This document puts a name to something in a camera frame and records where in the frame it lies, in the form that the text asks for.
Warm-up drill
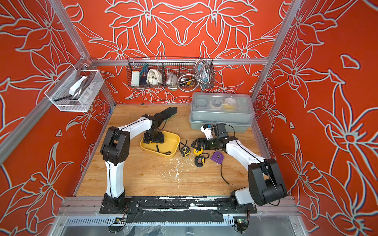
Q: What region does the clear wall bin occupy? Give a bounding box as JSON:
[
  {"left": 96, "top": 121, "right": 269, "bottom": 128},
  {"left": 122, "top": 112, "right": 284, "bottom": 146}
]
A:
[{"left": 44, "top": 66, "right": 104, "bottom": 112}]

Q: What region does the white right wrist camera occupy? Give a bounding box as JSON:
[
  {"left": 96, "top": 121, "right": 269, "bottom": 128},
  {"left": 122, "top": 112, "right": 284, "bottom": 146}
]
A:
[{"left": 200, "top": 124, "right": 213, "bottom": 140}]

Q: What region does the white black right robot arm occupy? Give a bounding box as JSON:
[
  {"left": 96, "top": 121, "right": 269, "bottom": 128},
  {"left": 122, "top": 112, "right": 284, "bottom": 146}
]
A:
[{"left": 191, "top": 123, "right": 287, "bottom": 206}]

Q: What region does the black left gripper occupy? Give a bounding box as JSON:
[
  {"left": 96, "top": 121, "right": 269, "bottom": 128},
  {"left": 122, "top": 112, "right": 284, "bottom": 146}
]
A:
[{"left": 144, "top": 130, "right": 165, "bottom": 144}]

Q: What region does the white power adapter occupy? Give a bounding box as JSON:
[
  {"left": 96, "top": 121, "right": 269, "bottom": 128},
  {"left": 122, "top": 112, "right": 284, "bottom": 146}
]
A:
[{"left": 69, "top": 76, "right": 87, "bottom": 96}]

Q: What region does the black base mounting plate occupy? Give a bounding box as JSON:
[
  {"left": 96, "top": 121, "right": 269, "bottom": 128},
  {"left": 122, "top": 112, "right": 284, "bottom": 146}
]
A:
[{"left": 99, "top": 196, "right": 257, "bottom": 215}]

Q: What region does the grey storage box clear lid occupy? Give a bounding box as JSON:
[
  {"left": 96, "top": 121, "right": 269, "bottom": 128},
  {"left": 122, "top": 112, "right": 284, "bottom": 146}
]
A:
[{"left": 189, "top": 92, "right": 255, "bottom": 133}]

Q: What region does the black round tape measure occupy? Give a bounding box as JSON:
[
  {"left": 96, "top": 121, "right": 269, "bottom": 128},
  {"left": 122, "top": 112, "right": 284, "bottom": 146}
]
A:
[{"left": 195, "top": 153, "right": 210, "bottom": 168}]

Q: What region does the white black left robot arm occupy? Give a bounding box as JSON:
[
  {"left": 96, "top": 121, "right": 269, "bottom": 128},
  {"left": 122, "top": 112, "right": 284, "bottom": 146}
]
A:
[{"left": 100, "top": 113, "right": 168, "bottom": 208}]

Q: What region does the black wire wall basket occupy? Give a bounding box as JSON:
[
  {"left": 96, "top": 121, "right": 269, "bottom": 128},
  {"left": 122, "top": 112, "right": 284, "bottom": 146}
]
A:
[{"left": 127, "top": 57, "right": 215, "bottom": 92}]

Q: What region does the yellow plastic tray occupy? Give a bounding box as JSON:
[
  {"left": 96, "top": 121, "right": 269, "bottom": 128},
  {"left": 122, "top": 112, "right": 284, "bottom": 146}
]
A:
[{"left": 140, "top": 131, "right": 181, "bottom": 157}]

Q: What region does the yellow black tape measure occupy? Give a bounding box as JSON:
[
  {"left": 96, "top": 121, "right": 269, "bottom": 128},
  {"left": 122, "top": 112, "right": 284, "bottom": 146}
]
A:
[{"left": 178, "top": 141, "right": 191, "bottom": 158}]

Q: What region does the coiled grey cable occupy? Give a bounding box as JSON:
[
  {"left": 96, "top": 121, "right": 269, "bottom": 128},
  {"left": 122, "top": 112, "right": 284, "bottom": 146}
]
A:
[{"left": 178, "top": 58, "right": 211, "bottom": 92}]

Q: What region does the purple tape measure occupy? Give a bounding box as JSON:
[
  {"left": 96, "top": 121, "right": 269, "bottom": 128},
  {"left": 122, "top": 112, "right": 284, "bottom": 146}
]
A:
[{"left": 210, "top": 151, "right": 229, "bottom": 186}]

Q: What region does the black green work glove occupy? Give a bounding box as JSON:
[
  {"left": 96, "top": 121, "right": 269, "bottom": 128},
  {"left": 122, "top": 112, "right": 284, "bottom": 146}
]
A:
[{"left": 158, "top": 107, "right": 177, "bottom": 121}]

